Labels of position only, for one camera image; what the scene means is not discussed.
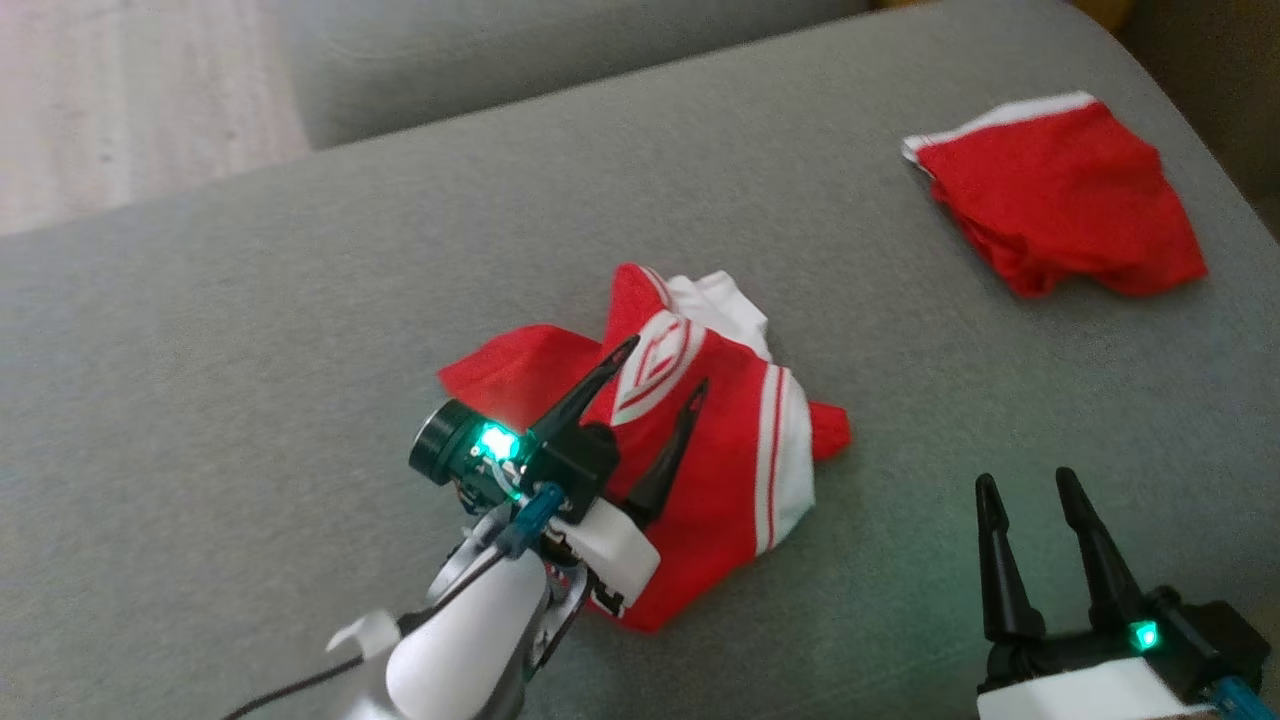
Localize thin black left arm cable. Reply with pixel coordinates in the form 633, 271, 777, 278
222, 655, 401, 720

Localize red white basketball jersey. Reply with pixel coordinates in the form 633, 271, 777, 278
437, 263, 853, 634

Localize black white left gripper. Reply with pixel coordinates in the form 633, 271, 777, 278
408, 335, 710, 618

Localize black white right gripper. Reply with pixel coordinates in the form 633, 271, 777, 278
975, 467, 1276, 720

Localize grey sofa seat cushion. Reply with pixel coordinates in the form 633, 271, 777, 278
0, 0, 1280, 720

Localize yellow upholstered furniture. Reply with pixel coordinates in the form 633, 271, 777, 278
1075, 0, 1138, 31

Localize red shorts with white trim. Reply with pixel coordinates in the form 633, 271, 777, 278
902, 92, 1209, 299

